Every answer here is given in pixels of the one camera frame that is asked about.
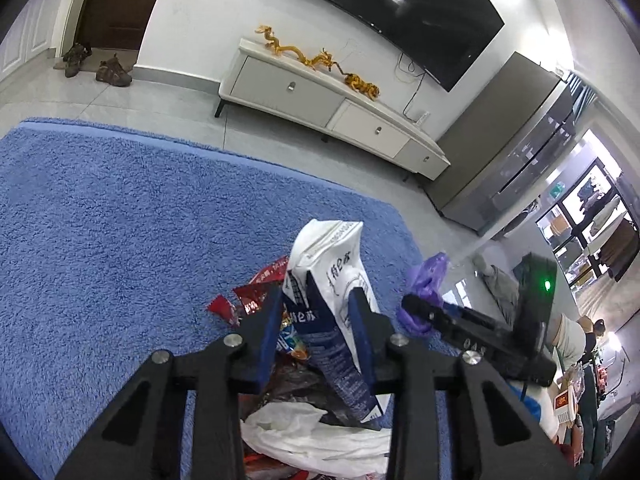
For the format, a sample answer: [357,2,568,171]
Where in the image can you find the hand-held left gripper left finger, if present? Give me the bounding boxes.
[55,285,286,480]

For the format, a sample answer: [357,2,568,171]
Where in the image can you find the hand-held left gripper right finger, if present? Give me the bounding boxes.
[347,286,576,480]

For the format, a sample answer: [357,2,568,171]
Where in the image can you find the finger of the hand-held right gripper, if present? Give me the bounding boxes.
[402,294,451,333]

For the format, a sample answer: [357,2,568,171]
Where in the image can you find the purple plastic bag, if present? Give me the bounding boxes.
[396,251,452,337]

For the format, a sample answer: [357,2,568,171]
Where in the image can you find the white blue milk carton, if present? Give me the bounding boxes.
[281,218,397,432]

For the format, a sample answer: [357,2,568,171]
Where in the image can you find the dark brown plastic wrapper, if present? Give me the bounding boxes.
[239,360,391,427]

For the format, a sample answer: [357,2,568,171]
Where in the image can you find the grey cloth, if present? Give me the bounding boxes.
[472,252,522,312]

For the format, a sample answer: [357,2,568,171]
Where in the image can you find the red snack packet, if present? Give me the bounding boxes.
[234,259,287,317]

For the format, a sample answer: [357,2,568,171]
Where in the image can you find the small red wrapper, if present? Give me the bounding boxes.
[207,295,242,329]

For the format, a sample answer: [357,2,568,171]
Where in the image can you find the white plastic bag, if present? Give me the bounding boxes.
[241,402,394,479]

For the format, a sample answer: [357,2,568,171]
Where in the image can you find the balcony window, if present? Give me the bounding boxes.
[536,157,640,283]

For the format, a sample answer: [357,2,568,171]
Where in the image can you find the grey refrigerator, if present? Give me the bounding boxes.
[422,51,597,237]

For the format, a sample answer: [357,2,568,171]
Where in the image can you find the blue fluffy mat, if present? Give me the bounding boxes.
[0,117,458,480]

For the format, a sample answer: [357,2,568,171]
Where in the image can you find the blue curtain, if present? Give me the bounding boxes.
[564,71,599,122]

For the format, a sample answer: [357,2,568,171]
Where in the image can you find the golden tiger ornament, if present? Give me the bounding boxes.
[342,72,382,99]

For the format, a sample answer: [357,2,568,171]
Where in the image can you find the white grey television cabinet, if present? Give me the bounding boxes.
[214,37,451,187]

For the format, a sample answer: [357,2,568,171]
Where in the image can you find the golden dragon ornament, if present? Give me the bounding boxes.
[300,48,347,74]
[255,25,307,64]

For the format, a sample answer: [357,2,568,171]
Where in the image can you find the brown shoe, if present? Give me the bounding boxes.
[95,54,134,88]
[62,43,92,79]

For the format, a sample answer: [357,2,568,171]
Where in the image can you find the grey doormat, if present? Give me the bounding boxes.
[52,46,137,72]

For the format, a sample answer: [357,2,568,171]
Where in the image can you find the brown entrance door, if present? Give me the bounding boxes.
[79,0,177,52]

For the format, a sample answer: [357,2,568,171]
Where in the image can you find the television cables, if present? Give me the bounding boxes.
[397,51,427,112]

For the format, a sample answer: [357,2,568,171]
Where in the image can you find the black wall television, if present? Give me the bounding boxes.
[259,0,505,93]

